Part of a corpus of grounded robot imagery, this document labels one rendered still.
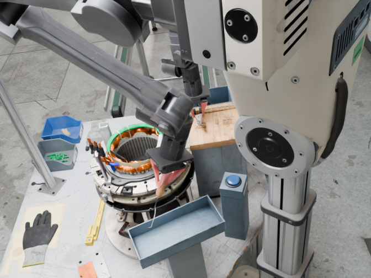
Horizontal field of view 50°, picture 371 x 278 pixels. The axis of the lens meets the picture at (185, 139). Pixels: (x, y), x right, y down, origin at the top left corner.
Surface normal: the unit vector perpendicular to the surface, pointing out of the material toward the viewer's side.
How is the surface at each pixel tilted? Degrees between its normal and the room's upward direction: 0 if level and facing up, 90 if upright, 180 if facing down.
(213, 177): 90
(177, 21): 90
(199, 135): 0
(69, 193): 0
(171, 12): 90
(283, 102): 109
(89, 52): 45
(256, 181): 0
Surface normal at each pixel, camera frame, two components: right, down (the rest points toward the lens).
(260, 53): -0.57, 0.61
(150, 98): 0.26, -0.15
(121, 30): -0.47, 0.84
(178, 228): -0.14, -0.73
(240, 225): -0.31, 0.67
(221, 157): 0.08, 0.66
